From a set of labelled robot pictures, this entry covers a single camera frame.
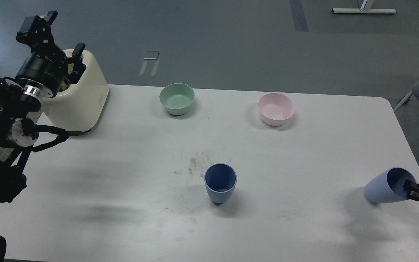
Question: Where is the pink bowl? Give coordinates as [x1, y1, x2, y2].
[257, 93, 296, 127]

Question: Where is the cream white toaster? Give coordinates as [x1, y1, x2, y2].
[41, 50, 109, 136]

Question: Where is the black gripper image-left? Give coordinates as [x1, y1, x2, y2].
[15, 11, 86, 98]

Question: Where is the dark blue cup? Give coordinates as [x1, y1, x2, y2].
[203, 163, 238, 205]

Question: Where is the light blue cup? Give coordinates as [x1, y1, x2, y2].
[364, 167, 417, 204]

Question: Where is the green bowl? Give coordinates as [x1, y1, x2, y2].
[159, 83, 196, 116]

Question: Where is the white stand base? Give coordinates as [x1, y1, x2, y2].
[331, 0, 397, 15]

